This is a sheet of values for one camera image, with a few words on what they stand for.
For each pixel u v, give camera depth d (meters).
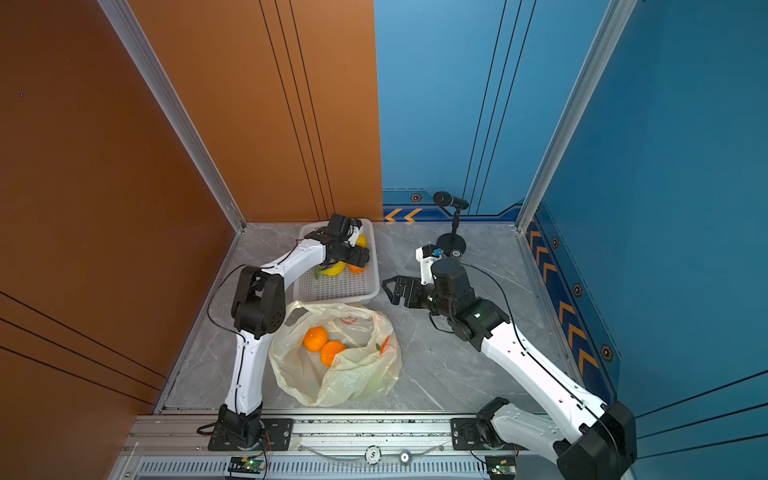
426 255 0.66
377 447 0.72
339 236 0.83
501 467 0.71
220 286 1.09
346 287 1.00
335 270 1.02
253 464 0.71
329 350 0.84
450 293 0.54
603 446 0.37
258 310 0.60
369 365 0.71
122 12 0.69
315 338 0.84
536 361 0.45
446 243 1.16
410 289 0.63
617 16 0.70
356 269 1.02
